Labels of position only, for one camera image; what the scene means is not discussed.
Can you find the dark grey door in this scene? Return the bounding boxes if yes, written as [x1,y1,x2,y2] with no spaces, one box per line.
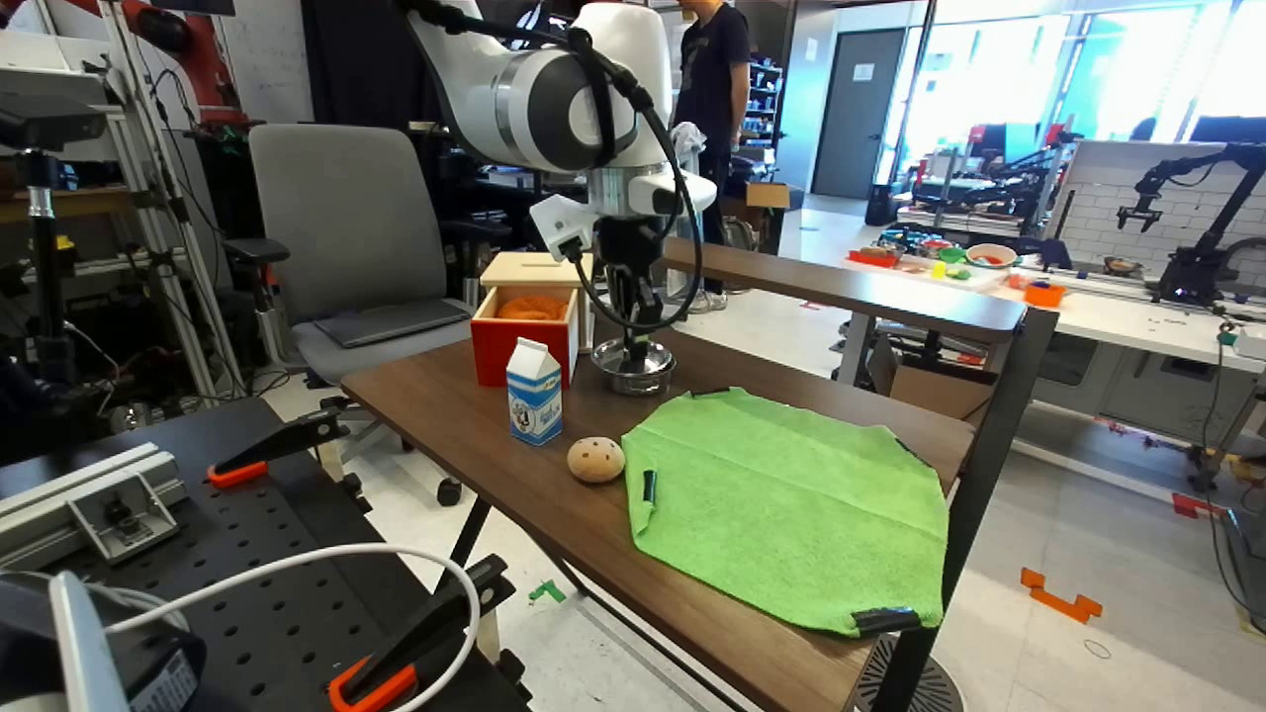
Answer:
[809,29,910,201]

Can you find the grey office chair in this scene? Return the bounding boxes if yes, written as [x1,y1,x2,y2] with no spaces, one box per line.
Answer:
[223,117,484,508]

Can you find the black wooden table frame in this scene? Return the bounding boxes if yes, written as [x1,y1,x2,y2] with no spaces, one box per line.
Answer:
[444,490,499,572]

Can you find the white cable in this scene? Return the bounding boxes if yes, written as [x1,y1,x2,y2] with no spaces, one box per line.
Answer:
[96,541,485,712]

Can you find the black camera housing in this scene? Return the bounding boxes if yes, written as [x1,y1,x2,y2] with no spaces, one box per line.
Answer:
[0,565,211,712]

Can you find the orange floor tape marker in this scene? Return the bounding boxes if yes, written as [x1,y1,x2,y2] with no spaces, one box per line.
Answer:
[1016,565,1107,630]

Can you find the white cluttered table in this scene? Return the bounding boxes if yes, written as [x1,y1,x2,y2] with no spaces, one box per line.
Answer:
[841,240,1266,378]

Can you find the green plastic toy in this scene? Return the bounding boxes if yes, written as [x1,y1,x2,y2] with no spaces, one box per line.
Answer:
[921,240,972,280]

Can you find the blue white milk carton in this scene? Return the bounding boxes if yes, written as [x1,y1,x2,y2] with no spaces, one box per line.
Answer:
[503,333,568,448]

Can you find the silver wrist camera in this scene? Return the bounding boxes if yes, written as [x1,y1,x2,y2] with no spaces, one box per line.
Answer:
[526,191,601,261]

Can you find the green cloth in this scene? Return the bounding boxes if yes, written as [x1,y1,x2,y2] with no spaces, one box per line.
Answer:
[617,382,953,640]

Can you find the black clamp with orange handle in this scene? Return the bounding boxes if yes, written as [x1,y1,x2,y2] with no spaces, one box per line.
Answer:
[325,551,518,712]
[201,411,357,494]

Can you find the aluminium extrusion bar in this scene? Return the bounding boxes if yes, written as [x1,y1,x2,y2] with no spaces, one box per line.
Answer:
[0,437,183,565]

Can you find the wooden box with orange drawer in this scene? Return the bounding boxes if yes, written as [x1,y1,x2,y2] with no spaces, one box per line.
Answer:
[465,249,585,392]

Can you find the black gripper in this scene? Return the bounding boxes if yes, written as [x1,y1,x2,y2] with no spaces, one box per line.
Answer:
[593,212,676,348]

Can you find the white back panel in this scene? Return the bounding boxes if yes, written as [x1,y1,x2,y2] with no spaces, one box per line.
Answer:
[1053,134,1266,288]

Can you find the standing person in dark clothes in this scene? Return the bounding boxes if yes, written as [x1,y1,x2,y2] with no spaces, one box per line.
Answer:
[672,0,757,249]

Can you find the tan dotted foam ball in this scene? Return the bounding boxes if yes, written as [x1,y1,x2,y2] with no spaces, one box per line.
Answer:
[560,432,629,486]

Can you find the black mounting platform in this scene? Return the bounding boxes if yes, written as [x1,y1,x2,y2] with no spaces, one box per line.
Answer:
[0,392,530,712]

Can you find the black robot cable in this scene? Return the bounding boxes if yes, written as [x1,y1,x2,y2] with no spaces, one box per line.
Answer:
[412,0,707,333]

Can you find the black metal stand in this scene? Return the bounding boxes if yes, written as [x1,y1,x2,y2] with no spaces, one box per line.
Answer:
[0,64,122,437]

